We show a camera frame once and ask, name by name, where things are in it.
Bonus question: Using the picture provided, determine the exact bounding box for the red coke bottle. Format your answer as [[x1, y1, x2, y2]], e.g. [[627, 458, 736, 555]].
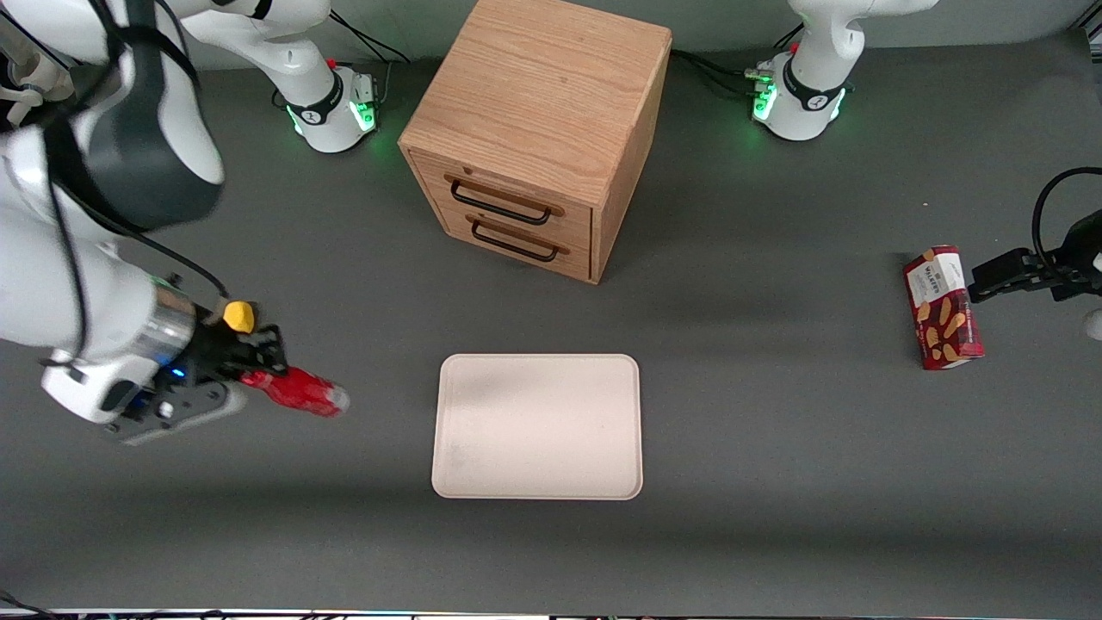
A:
[[239, 365, 351, 419]]

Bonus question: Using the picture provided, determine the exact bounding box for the black metal drawer handle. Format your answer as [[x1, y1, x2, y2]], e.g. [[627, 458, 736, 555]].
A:
[[444, 173, 566, 227], [466, 215, 572, 264]]

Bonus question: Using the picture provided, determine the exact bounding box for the wooden drawer cabinet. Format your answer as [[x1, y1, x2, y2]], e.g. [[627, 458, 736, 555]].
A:
[[398, 0, 673, 286]]

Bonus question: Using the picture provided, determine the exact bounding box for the black left arm base cable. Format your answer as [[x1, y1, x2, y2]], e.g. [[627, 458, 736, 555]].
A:
[[670, 24, 805, 97]]

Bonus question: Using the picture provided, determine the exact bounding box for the beige plastic tray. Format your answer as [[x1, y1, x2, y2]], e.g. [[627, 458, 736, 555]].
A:
[[430, 353, 645, 501]]

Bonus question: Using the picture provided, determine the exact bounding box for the black right arm base cable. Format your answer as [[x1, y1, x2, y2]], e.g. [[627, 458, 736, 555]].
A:
[[324, 12, 412, 104]]

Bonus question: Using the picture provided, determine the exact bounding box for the black arm base cable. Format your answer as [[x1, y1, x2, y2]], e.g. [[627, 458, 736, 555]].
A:
[[670, 24, 805, 97], [324, 12, 412, 104]]

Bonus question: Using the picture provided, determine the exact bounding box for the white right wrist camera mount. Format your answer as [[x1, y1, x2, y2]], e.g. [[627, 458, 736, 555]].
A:
[[40, 348, 252, 446]]

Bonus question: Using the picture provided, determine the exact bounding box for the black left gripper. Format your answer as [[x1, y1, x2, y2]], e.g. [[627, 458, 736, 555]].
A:
[[970, 214, 1102, 305]]

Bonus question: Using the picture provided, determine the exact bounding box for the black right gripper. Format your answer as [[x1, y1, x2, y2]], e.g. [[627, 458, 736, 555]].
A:
[[170, 313, 290, 395]]

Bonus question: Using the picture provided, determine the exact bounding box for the red cookie box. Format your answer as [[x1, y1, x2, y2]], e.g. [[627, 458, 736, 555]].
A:
[[902, 245, 986, 372]]

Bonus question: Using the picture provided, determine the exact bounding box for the black left gripper cable loop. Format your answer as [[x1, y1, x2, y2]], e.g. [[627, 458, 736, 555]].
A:
[[1031, 167, 1102, 270]]

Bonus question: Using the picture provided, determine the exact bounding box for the wooden drawer front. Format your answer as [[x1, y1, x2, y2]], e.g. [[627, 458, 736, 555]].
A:
[[433, 196, 594, 284], [408, 150, 595, 252]]

